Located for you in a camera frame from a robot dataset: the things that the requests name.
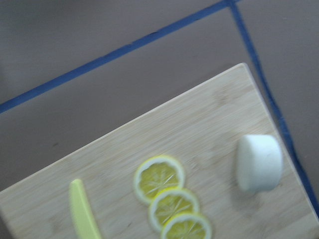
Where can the yellow plastic knife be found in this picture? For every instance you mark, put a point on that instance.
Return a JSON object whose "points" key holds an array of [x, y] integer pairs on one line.
{"points": [[82, 216]]}

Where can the lemon slice middle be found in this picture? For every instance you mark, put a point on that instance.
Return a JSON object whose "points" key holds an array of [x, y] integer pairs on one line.
{"points": [[171, 202]]}

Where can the lemon slice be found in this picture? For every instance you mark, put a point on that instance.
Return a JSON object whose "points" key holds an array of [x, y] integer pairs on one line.
{"points": [[187, 226], [156, 174], [171, 202]]}

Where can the lemon slice far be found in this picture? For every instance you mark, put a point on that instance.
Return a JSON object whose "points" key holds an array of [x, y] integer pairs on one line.
{"points": [[156, 174]]}

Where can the bamboo cutting board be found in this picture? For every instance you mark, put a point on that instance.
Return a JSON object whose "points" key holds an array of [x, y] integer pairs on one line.
{"points": [[200, 128]]}

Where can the lemon slice near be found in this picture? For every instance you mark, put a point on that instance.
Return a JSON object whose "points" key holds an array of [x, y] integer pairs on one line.
{"points": [[187, 226]]}

